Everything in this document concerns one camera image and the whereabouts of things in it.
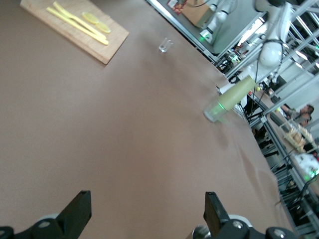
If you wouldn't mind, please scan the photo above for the clear glass measuring beaker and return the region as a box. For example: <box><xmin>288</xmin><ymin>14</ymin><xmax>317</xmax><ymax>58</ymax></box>
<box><xmin>158</xmin><ymin>37</ymin><xmax>173</xmax><ymax>54</ymax></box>

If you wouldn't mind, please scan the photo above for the steel double cone jigger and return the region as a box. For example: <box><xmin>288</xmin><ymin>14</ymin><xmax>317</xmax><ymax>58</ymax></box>
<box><xmin>191</xmin><ymin>225</ymin><xmax>212</xmax><ymax>239</ymax></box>

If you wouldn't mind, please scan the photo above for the yellow plastic knife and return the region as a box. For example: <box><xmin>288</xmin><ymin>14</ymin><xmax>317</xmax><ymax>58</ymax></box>
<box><xmin>45</xmin><ymin>6</ymin><xmax>110</xmax><ymax>46</ymax></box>

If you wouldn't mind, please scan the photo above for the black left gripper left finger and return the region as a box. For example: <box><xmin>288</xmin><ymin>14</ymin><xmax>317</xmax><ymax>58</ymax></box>
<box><xmin>0</xmin><ymin>190</ymin><xmax>92</xmax><ymax>239</ymax></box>

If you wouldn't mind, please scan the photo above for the wooden cutting board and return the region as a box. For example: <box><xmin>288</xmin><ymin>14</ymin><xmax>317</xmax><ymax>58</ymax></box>
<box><xmin>19</xmin><ymin>0</ymin><xmax>130</xmax><ymax>66</ymax></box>

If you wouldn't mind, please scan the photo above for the red snack box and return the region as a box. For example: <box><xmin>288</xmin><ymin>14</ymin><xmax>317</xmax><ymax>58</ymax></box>
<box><xmin>166</xmin><ymin>0</ymin><xmax>188</xmax><ymax>16</ymax></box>

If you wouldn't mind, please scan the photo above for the yellow plastic fork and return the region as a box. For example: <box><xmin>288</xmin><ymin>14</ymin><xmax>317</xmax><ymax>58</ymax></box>
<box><xmin>52</xmin><ymin>1</ymin><xmax>108</xmax><ymax>40</ymax></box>

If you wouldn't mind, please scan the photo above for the person in grey shirt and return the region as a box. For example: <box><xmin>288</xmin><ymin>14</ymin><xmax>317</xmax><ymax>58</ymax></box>
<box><xmin>280</xmin><ymin>104</ymin><xmax>316</xmax><ymax>127</ymax></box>

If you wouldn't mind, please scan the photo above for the tray of bread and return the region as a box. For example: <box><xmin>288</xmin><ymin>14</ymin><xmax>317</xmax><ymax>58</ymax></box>
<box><xmin>278</xmin><ymin>119</ymin><xmax>315</xmax><ymax>153</ymax></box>

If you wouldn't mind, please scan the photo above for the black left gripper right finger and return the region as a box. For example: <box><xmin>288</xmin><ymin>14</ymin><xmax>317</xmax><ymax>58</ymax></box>
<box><xmin>204</xmin><ymin>191</ymin><xmax>300</xmax><ymax>239</ymax></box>

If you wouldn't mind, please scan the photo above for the lemon slice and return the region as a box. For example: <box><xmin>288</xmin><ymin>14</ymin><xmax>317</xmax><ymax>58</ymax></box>
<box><xmin>82</xmin><ymin>11</ymin><xmax>100</xmax><ymax>25</ymax></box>
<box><xmin>95</xmin><ymin>22</ymin><xmax>112</xmax><ymax>34</ymax></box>

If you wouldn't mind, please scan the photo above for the green shaker with glass base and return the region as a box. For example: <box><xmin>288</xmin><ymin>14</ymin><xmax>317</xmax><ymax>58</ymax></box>
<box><xmin>202</xmin><ymin>75</ymin><xmax>258</xmax><ymax>123</ymax></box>

